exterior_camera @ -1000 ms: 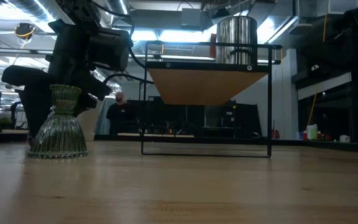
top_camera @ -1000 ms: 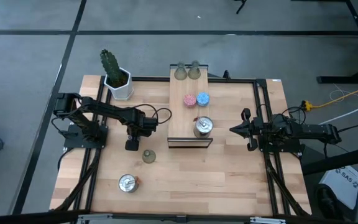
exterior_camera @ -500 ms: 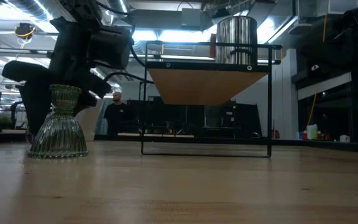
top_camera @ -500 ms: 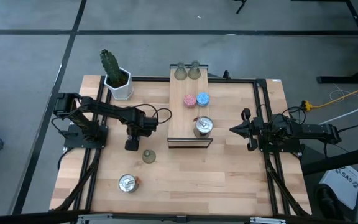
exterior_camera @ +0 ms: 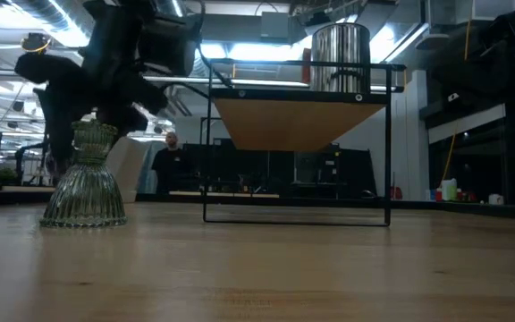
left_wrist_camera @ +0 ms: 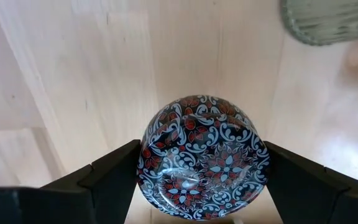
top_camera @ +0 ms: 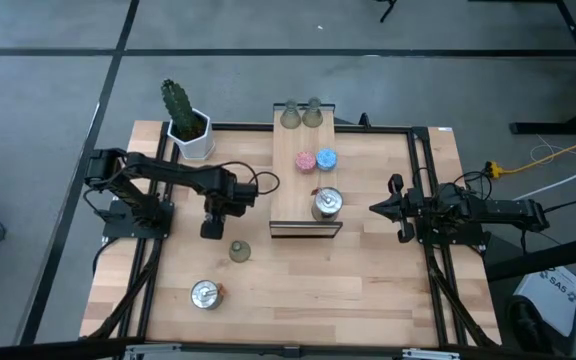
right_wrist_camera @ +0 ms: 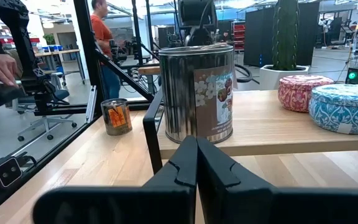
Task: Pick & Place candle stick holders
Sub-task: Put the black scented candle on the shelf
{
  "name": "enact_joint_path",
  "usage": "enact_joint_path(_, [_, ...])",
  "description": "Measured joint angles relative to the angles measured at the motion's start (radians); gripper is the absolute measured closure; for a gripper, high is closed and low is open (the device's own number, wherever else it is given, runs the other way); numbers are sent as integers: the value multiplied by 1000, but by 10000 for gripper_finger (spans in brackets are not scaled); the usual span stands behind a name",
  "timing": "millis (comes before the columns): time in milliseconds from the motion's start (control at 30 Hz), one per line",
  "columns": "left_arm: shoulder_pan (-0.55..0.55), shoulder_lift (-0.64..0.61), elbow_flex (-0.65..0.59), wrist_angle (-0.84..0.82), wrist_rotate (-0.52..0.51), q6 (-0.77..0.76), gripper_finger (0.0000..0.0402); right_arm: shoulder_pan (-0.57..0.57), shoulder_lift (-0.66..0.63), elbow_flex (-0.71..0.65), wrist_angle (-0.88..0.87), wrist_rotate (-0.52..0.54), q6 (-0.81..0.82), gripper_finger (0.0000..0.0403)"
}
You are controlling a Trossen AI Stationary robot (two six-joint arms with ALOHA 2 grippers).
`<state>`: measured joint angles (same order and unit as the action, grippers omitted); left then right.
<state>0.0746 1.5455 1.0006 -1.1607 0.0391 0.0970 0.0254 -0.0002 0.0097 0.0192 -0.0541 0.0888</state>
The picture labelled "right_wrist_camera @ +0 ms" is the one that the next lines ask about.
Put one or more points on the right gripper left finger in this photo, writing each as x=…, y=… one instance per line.
x=120, y=205

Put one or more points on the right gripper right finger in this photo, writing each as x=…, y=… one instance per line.
x=259, y=205

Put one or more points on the silver tin can candle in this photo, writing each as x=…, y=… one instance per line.
x=182, y=93
x=117, y=118

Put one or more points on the blue patterned round tin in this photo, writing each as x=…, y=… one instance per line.
x=343, y=109

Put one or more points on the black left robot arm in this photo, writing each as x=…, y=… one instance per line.
x=194, y=12

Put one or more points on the blue office chair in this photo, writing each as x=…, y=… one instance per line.
x=57, y=94

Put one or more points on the white faceted plant pot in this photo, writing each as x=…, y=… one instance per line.
x=269, y=77

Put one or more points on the green cactus in white pot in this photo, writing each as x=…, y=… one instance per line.
x=259, y=37

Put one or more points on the tall green cactus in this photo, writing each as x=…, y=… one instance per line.
x=286, y=37

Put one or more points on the red storage rack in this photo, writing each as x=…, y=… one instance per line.
x=239, y=35

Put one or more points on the wooden shelf black metal frame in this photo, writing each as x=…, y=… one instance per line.
x=259, y=124

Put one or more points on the silver aluminium bracket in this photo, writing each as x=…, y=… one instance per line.
x=91, y=105

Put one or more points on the black table-level camera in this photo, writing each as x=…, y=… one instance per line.
x=3, y=172

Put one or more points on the black extrusion frame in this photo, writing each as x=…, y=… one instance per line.
x=87, y=46

